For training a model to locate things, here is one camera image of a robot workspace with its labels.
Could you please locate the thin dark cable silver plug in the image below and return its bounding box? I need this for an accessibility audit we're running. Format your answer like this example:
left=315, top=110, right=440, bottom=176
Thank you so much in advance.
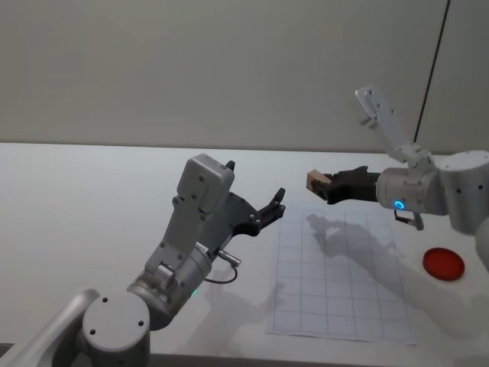
left=203, top=248, right=244, bottom=284
left=393, top=209, right=426, bottom=232

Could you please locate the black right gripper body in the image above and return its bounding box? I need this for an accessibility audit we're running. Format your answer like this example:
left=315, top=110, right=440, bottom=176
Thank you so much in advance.
left=326, top=171, right=382, bottom=205

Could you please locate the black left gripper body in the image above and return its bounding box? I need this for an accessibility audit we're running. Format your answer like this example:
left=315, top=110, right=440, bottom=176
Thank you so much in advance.
left=206, top=190, right=265, bottom=254

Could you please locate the small wooden block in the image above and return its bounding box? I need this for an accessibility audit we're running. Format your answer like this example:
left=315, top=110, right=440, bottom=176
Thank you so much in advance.
left=305, top=169, right=332, bottom=196

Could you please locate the white grid paper sheet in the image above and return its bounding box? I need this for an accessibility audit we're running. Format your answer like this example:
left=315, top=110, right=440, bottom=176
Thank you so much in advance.
left=266, top=208, right=417, bottom=346

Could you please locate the red round disc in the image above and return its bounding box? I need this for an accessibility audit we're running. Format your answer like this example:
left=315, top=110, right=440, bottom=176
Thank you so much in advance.
left=422, top=247, right=467, bottom=282

